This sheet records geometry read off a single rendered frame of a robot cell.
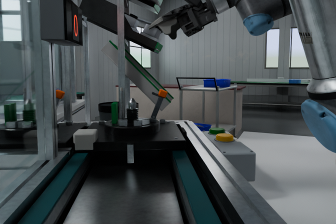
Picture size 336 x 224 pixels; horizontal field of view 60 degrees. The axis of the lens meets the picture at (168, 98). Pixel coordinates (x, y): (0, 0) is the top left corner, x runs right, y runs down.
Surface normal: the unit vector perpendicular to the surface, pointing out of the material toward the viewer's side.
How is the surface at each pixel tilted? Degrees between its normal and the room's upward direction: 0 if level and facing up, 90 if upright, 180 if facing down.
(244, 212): 0
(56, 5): 90
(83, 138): 90
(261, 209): 0
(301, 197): 0
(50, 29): 90
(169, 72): 90
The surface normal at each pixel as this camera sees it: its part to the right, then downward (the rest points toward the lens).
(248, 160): 0.08, 0.10
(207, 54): -0.38, 0.09
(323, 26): -0.42, 0.30
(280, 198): 0.00, -1.00
